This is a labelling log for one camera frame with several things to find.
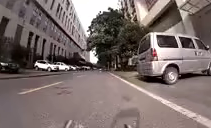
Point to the row of parked cars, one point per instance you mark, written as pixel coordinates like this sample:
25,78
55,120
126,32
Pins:
80,67

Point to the row of green trees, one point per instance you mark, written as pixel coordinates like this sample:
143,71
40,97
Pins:
109,36

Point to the grey asphalt road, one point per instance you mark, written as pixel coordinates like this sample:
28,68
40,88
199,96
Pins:
93,100

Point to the white car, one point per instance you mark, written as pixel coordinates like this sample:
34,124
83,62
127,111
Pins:
62,66
45,65

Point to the long grey building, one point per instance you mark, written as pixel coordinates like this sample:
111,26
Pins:
43,26

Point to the silver van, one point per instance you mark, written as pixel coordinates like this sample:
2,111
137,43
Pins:
179,56

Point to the pale concrete building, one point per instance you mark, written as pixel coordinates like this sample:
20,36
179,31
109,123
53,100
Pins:
166,16

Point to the grey pavement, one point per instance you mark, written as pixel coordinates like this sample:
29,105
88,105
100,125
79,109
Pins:
16,75

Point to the grey paved parking strip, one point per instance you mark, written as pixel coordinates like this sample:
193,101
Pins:
193,95

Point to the dark bushes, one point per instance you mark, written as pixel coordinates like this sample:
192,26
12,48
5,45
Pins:
13,51

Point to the dark car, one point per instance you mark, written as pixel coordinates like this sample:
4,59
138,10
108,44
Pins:
5,66

